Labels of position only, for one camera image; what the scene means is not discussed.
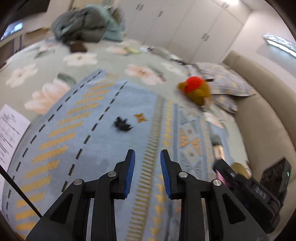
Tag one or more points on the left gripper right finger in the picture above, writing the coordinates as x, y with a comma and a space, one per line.
227, 217

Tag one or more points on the dark brown cloth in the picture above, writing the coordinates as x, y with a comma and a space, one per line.
76, 47

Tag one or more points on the grey green crumpled duvet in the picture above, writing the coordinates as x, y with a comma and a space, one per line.
90, 24

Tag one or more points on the black wall television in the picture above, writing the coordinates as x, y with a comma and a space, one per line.
32, 7

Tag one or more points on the brown plush toy red hat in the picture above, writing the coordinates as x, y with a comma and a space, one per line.
196, 89

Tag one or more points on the lower patterned pillow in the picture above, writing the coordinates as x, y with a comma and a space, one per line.
225, 102

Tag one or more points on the patterned pillow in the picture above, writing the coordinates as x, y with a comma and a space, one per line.
225, 102
221, 79

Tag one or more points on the blue patterned blanket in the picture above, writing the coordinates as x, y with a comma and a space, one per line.
77, 138

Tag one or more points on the white wardrobe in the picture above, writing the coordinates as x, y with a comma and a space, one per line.
195, 31

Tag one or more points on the white printed paper sheet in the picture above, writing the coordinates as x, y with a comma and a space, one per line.
13, 125

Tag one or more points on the pink tan tube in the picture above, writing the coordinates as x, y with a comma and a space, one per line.
219, 154

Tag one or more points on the small items by pillows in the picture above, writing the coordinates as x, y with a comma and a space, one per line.
159, 51

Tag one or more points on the upper patterned pillow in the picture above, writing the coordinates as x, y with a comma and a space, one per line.
221, 79

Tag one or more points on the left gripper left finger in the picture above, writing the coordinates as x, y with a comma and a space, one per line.
67, 218

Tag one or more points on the black action figure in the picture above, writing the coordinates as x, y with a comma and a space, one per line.
122, 124

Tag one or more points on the beige padded headboard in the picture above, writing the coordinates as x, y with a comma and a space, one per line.
266, 120

